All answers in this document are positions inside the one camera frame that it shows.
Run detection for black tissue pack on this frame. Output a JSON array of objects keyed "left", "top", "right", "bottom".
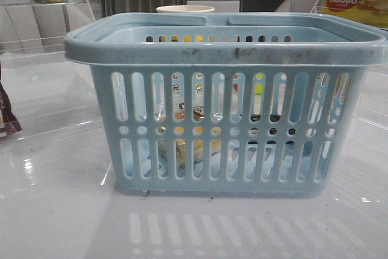
[{"left": 247, "top": 114, "right": 296, "bottom": 145}]

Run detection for dark brown snack packet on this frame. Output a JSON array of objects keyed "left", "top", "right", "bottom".
[{"left": 1, "top": 85, "right": 22, "bottom": 138}]

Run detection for light blue plastic basket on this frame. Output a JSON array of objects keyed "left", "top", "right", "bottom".
[{"left": 64, "top": 13, "right": 387, "bottom": 196}]

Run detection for packaged bread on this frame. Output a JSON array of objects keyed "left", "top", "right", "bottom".
[{"left": 158, "top": 103, "right": 222, "bottom": 170}]

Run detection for yellow popcorn paper cup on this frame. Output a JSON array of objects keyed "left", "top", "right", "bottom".
[{"left": 156, "top": 5, "right": 215, "bottom": 13}]

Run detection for clear acrylic right shelf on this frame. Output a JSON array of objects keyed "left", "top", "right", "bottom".
[{"left": 314, "top": 0, "right": 387, "bottom": 29}]

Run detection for clear acrylic left shelf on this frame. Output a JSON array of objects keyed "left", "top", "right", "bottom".
[{"left": 1, "top": 0, "right": 95, "bottom": 67}]

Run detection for clear acrylic shelf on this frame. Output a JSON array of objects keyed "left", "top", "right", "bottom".
[
  {"left": 314, "top": 0, "right": 387, "bottom": 29},
  {"left": 1, "top": 0, "right": 95, "bottom": 67}
]

